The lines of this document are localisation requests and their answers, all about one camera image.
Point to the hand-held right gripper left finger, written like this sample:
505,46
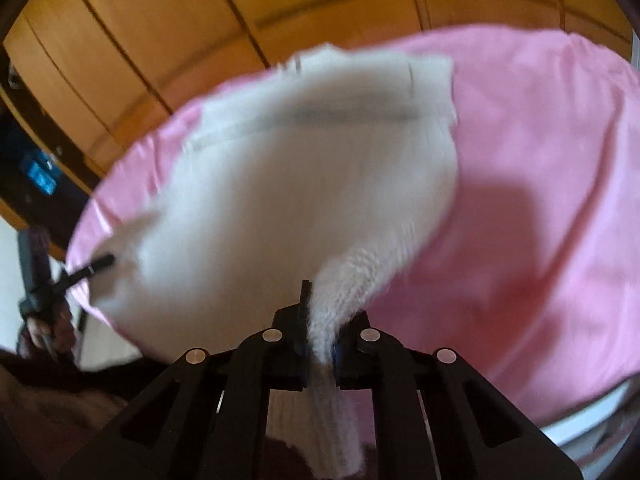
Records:
303,320

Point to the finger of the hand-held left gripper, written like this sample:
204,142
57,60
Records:
97,264

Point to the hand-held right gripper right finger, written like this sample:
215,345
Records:
345,360

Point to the white knit sweater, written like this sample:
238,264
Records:
275,185

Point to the person's left hand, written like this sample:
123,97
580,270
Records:
55,330

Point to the blue lit object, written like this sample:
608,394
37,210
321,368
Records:
42,174

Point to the person's dark maroon clothing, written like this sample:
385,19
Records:
50,410

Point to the white bed base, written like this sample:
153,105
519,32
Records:
585,420

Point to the wooden wardrobe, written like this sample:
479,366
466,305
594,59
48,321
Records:
165,20

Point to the pink blanket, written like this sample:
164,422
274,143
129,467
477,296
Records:
540,185

